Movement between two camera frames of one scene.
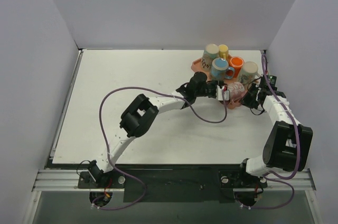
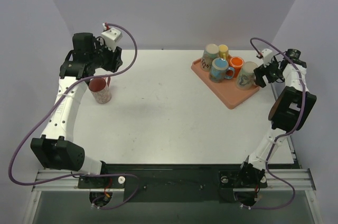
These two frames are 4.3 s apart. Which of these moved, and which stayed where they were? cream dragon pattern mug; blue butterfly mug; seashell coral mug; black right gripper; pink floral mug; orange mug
Moved: pink floral mug; black right gripper
Stayed: orange mug; cream dragon pattern mug; seashell coral mug; blue butterfly mug
